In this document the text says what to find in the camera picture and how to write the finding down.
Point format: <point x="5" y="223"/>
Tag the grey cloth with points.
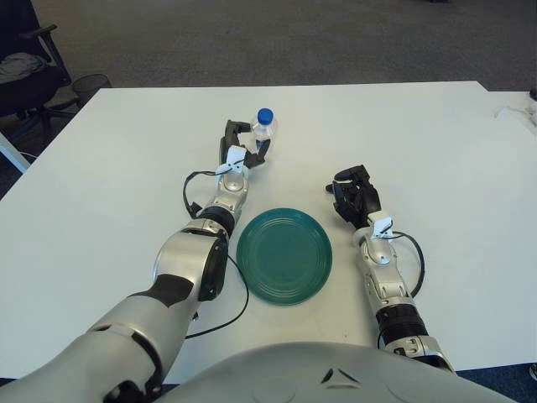
<point x="17" y="67"/>

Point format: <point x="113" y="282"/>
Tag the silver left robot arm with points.
<point x="180" y="260"/>

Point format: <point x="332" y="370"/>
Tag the black office chair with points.
<point x="25" y="90"/>

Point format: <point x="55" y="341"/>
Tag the clear bottle with blue cap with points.
<point x="264" y="126"/>

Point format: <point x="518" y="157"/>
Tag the silver robot torso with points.
<point x="314" y="373"/>

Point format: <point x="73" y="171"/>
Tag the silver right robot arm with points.
<point x="388" y="289"/>

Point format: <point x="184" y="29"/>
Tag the white table leg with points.
<point x="12" y="153"/>

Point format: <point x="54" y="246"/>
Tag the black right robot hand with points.
<point x="365" y="199"/>

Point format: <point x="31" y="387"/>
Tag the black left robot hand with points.
<point x="223" y="142"/>

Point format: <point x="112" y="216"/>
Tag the green ceramic plate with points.
<point x="284" y="257"/>

